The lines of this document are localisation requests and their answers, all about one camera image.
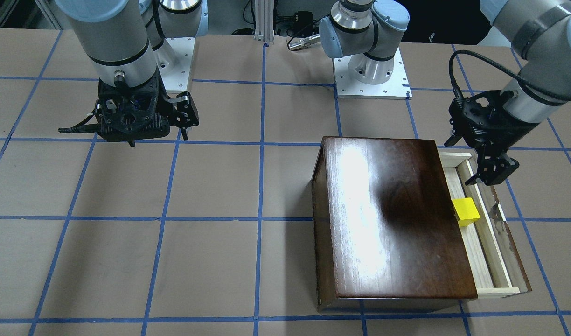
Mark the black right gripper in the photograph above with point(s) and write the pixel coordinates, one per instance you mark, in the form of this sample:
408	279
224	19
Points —
188	112

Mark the dark wooden drawer box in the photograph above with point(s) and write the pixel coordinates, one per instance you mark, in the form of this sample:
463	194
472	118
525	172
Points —
386	235

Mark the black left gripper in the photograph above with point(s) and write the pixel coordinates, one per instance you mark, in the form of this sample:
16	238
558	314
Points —
505	131

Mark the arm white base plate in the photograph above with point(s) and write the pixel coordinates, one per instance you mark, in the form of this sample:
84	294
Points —
175	61
358	76

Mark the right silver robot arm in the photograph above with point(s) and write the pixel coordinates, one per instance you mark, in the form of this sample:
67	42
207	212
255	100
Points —
127	41

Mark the yellow cube block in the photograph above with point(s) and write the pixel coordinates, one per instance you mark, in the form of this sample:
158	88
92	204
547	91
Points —
466	211

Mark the aluminium frame post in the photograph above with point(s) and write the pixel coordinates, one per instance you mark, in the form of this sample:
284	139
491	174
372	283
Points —
264	20

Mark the silver cable connector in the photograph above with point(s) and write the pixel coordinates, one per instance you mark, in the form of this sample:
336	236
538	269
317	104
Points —
304	43

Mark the wooden drawer with white handle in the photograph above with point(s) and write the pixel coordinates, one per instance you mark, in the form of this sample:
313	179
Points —
496	265

